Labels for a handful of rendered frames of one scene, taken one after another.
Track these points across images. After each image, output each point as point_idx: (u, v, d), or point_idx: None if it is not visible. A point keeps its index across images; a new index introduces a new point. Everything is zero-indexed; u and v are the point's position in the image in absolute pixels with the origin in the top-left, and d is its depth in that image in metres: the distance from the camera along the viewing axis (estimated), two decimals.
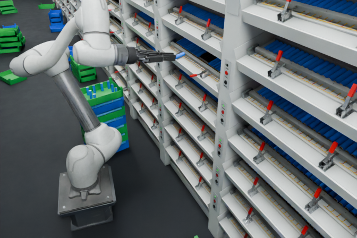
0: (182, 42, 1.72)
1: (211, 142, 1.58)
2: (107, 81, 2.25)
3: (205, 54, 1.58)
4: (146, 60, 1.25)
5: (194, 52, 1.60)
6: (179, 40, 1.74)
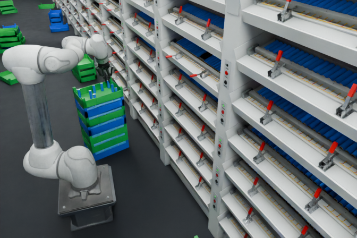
0: (182, 42, 1.72)
1: (211, 142, 1.58)
2: (106, 80, 2.25)
3: (205, 54, 1.58)
4: (113, 66, 2.12)
5: (194, 52, 1.60)
6: (179, 40, 1.74)
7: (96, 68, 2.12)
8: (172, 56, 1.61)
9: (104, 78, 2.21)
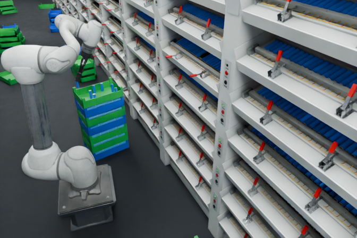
0: (182, 42, 1.72)
1: (211, 142, 1.58)
2: (202, 60, 1.52)
3: (205, 54, 1.58)
4: (83, 64, 1.97)
5: (194, 52, 1.60)
6: (179, 40, 1.74)
7: None
8: (172, 56, 1.61)
9: None
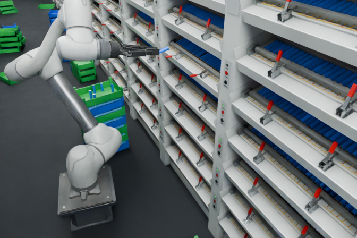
0: (182, 42, 1.72)
1: (211, 142, 1.58)
2: (202, 60, 1.52)
3: (205, 54, 1.58)
4: None
5: (194, 52, 1.60)
6: (179, 40, 1.74)
7: (131, 54, 1.29)
8: (172, 56, 1.61)
9: (152, 50, 1.38)
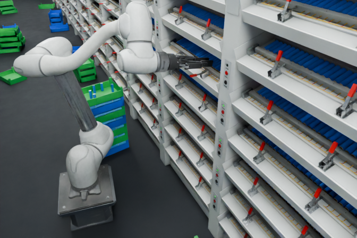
0: (182, 42, 1.72)
1: (211, 142, 1.58)
2: None
3: None
4: (186, 66, 1.28)
5: (194, 52, 1.60)
6: (179, 40, 1.74)
7: None
8: None
9: None
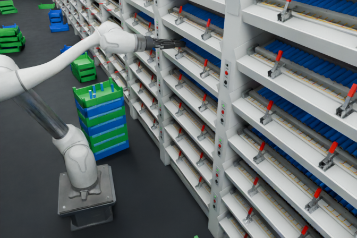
0: (184, 41, 1.73)
1: (211, 142, 1.58)
2: (205, 58, 1.52)
3: None
4: (161, 47, 1.48)
5: (197, 51, 1.60)
6: (181, 39, 1.74)
7: None
8: (179, 49, 1.61)
9: None
